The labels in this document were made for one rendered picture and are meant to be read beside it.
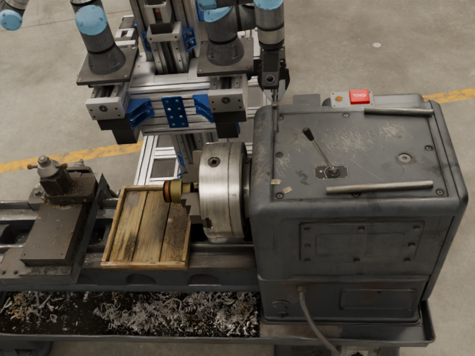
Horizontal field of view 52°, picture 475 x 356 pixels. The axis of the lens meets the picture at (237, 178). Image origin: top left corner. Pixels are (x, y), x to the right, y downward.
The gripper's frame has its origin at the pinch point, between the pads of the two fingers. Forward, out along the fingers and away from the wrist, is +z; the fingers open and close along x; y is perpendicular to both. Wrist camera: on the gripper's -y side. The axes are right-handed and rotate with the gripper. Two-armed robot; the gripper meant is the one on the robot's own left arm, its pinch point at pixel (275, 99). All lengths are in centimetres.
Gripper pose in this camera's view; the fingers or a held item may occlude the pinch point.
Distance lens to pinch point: 147.2
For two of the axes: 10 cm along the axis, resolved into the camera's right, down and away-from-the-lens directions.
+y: 0.6, -7.6, 6.5
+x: -9.9, 0.3, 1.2
